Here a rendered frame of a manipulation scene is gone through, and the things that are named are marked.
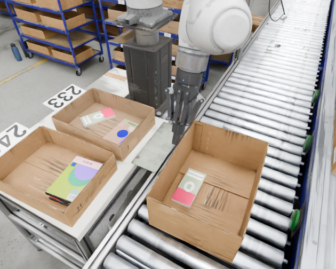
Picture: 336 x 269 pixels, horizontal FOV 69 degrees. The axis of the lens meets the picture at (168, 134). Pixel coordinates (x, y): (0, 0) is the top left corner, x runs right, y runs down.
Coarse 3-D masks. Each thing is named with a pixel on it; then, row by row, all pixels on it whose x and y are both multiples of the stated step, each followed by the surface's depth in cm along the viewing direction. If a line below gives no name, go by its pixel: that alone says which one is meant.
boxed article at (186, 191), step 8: (184, 176) 95; (192, 176) 95; (200, 176) 95; (184, 184) 93; (192, 184) 93; (200, 184) 93; (176, 192) 90; (184, 192) 90; (192, 192) 90; (176, 200) 88; (184, 200) 88; (192, 200) 88
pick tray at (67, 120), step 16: (80, 96) 122; (96, 96) 130; (112, 96) 124; (64, 112) 116; (80, 112) 125; (128, 112) 126; (144, 112) 120; (64, 128) 110; (80, 128) 118; (96, 128) 118; (112, 128) 118; (144, 128) 111; (96, 144) 105; (112, 144) 99; (128, 144) 103
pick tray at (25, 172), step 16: (48, 128) 104; (16, 144) 97; (32, 144) 104; (48, 144) 110; (64, 144) 107; (80, 144) 101; (0, 160) 93; (16, 160) 99; (32, 160) 103; (48, 160) 103; (64, 160) 103; (96, 160) 103; (112, 160) 94; (0, 176) 95; (16, 176) 97; (32, 176) 97; (48, 176) 97; (96, 176) 87; (16, 192) 84; (32, 192) 92; (80, 192) 81; (96, 192) 90; (48, 208) 79; (64, 208) 87; (80, 208) 83
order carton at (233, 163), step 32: (192, 128) 97; (192, 160) 103; (224, 160) 103; (256, 160) 96; (160, 192) 84; (224, 192) 92; (256, 192) 73; (160, 224) 79; (192, 224) 69; (224, 224) 82; (224, 256) 73
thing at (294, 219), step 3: (294, 210) 79; (297, 210) 77; (294, 213) 77; (297, 213) 76; (291, 216) 80; (294, 216) 76; (297, 216) 75; (291, 219) 78; (294, 219) 75; (297, 219) 75; (291, 222) 77; (294, 222) 75; (297, 222) 75; (291, 225) 76; (294, 225) 75; (291, 228) 76; (294, 228) 75
